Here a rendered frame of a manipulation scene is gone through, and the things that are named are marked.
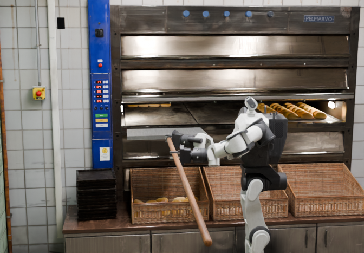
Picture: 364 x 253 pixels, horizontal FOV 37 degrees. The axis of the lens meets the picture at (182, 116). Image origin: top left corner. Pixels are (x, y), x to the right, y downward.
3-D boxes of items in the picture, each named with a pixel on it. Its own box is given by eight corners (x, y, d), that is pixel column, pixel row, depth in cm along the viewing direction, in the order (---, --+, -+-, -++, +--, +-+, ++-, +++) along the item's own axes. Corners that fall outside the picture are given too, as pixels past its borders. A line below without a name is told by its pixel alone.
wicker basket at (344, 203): (275, 196, 445) (276, 163, 440) (342, 194, 451) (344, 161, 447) (293, 218, 398) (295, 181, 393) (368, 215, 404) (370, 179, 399)
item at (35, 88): (33, 98, 410) (33, 85, 409) (47, 98, 412) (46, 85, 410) (32, 100, 403) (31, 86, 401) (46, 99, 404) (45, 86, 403)
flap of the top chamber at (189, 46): (121, 59, 412) (120, 33, 415) (348, 58, 433) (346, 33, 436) (121, 57, 408) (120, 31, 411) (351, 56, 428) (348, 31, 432)
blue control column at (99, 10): (101, 195, 626) (96, 4, 588) (115, 195, 628) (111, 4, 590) (95, 273, 438) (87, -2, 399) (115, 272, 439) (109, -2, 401)
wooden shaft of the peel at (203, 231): (212, 247, 197) (212, 239, 196) (204, 248, 196) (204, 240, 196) (171, 141, 364) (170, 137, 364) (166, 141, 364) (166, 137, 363)
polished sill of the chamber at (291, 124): (121, 130, 429) (121, 125, 428) (342, 125, 449) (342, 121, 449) (121, 131, 423) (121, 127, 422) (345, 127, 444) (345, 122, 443)
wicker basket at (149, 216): (129, 201, 432) (129, 168, 427) (200, 199, 438) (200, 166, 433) (130, 225, 384) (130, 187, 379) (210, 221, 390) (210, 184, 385)
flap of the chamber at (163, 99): (122, 101, 404) (121, 103, 424) (353, 98, 424) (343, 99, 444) (122, 98, 404) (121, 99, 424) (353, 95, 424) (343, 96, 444)
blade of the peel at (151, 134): (207, 138, 375) (207, 134, 375) (127, 140, 370) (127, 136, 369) (200, 127, 411) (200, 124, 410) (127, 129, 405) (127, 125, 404)
